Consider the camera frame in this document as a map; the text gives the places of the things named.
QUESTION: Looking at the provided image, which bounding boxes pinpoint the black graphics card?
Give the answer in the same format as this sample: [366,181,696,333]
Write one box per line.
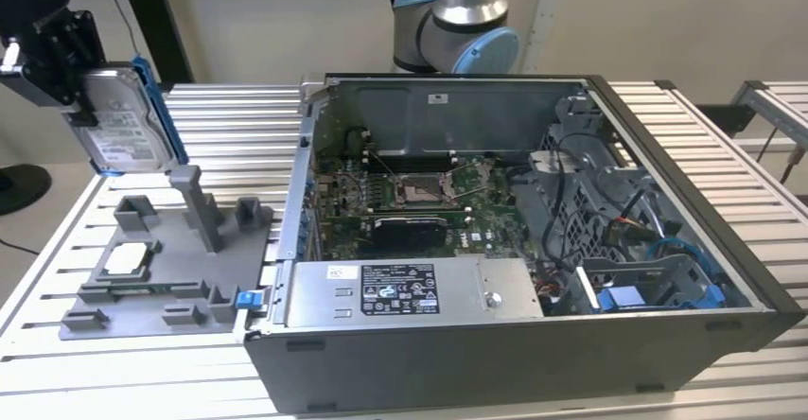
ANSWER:
[369,215,451,255]

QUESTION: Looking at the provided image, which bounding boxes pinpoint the yellow red power wires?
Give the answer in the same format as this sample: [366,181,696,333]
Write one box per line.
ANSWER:
[606,187,659,251]

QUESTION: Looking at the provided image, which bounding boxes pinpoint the black round stand base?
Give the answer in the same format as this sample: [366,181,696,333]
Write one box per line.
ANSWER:
[0,163,54,217]

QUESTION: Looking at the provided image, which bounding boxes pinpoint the black expansion slot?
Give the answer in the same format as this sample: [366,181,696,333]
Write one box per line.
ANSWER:
[369,204,475,217]

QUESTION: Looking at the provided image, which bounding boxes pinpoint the thin metal locking lever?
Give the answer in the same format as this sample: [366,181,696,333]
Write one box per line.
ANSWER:
[455,179,493,199]

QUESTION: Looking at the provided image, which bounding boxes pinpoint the black floor cable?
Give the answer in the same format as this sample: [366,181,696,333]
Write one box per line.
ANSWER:
[0,237,41,255]

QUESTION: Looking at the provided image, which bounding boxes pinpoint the hard disk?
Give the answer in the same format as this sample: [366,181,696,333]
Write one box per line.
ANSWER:
[61,54,192,178]

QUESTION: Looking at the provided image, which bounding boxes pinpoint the blue wire in case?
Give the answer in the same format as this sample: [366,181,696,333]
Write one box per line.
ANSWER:
[650,235,728,307]

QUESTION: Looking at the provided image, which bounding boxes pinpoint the black camera cable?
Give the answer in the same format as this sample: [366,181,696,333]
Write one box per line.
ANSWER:
[111,0,146,58]

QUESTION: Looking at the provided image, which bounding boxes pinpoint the aluminium side table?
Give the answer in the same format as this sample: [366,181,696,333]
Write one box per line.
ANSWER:
[731,79,808,184]

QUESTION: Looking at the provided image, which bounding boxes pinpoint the black wire in case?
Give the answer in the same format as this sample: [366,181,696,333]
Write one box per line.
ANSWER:
[543,131,636,272]

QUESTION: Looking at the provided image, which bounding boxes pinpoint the black RAM slot bank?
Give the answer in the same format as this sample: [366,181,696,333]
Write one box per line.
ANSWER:
[362,149,461,171]

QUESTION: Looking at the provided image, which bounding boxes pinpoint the silver power supply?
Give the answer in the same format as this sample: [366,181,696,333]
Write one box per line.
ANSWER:
[284,256,545,329]

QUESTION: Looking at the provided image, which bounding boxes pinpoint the grey metal disk bay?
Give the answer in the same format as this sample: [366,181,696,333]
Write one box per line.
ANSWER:
[511,121,752,317]

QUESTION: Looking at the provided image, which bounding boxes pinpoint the green motherboard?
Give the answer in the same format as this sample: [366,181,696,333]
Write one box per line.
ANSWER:
[312,154,539,260]

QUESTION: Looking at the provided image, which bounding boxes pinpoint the CPU socket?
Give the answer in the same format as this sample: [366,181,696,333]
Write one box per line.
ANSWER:
[395,173,453,206]

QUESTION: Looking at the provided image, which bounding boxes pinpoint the blue carrier in bay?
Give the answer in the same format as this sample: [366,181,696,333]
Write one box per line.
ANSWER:
[596,286,650,308]

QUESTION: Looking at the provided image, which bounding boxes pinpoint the black frame post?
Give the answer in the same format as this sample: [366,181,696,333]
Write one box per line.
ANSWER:
[135,0,197,85]

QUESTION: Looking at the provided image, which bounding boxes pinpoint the black open PC case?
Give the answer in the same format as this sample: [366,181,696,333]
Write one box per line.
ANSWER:
[242,73,808,414]

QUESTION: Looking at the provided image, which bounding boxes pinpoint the grey parts rack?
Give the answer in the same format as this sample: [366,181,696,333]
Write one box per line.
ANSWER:
[58,164,277,341]

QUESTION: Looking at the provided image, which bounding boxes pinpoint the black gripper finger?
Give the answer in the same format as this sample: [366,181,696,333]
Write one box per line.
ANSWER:
[61,107,102,127]

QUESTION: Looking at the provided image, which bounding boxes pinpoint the silver CPU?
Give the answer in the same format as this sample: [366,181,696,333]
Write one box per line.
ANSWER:
[105,244,157,277]

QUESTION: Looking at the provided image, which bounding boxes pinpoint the black table bracket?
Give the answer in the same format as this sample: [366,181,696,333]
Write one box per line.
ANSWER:
[696,102,758,138]

